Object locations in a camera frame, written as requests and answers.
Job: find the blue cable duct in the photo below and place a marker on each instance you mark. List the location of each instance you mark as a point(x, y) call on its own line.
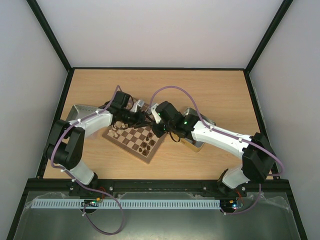
point(129, 204)

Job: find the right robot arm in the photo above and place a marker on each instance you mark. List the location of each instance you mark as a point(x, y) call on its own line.
point(255, 152)

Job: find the wooden chess board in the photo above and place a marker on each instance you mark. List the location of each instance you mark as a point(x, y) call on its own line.
point(130, 140)

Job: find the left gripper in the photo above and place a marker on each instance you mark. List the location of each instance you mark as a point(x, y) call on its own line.
point(140, 121)

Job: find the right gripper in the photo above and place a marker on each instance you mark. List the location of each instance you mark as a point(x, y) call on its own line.
point(161, 129)

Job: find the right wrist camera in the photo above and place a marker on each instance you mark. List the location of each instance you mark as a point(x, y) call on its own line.
point(154, 113)

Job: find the tin lid on table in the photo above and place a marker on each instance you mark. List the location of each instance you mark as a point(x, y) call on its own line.
point(79, 111)

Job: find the gold metal tin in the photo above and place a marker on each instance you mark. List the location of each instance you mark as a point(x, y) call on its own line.
point(194, 145)

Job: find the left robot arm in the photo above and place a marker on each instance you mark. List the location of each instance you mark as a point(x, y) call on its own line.
point(64, 147)

